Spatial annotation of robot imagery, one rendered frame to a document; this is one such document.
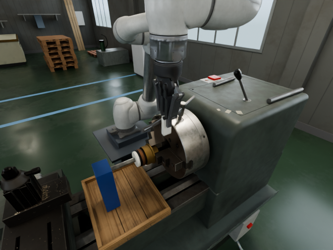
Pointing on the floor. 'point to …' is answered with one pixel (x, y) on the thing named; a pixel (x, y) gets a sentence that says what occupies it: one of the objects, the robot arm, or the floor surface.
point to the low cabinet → (11, 51)
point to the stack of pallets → (58, 51)
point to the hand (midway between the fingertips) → (166, 124)
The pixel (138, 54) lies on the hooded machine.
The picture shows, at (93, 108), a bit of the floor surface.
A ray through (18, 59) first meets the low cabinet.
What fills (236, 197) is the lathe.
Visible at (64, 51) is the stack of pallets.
